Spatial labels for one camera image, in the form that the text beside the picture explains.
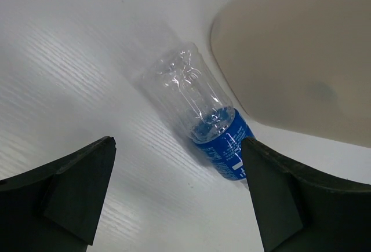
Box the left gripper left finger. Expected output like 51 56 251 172
1 137 117 251

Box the cream plastic bin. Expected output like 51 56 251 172
210 0 370 147

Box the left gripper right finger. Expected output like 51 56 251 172
242 138 370 251

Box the blue label bottle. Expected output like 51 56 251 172
140 42 254 181

